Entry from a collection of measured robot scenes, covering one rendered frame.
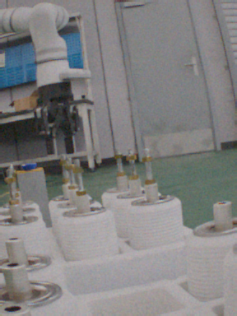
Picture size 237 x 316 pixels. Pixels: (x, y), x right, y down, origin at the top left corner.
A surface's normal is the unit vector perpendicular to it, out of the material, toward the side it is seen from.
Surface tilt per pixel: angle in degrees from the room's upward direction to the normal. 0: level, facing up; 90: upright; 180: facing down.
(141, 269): 90
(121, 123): 90
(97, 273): 90
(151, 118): 90
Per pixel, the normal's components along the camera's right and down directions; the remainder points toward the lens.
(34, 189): 0.20, 0.02
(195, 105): -0.07, 0.07
